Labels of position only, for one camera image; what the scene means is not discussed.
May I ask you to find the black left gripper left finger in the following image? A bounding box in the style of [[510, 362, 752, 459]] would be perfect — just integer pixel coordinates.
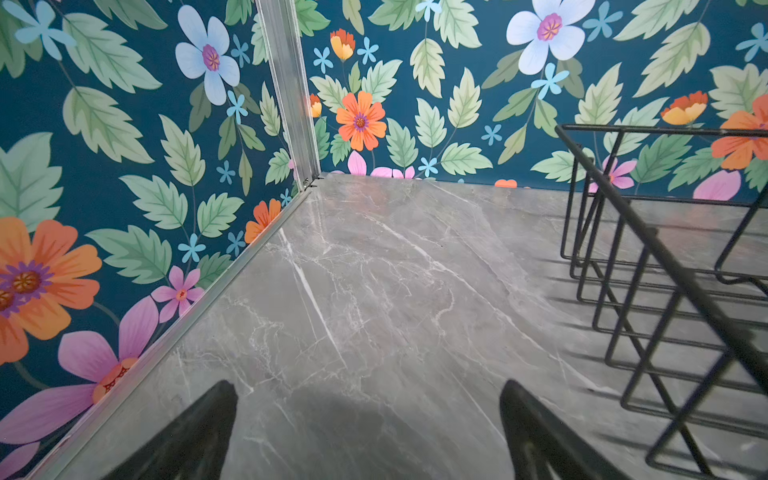
[[105, 380, 238, 479]]

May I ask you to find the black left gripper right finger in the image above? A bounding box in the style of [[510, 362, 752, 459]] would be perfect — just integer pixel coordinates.
[[499, 379, 627, 480]]

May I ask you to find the black wire dish rack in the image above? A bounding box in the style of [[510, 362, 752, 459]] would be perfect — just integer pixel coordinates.
[[555, 124, 767, 479]]

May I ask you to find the aluminium frame post back left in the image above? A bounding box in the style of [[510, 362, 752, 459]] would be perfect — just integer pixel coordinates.
[[256, 0, 320, 190]]

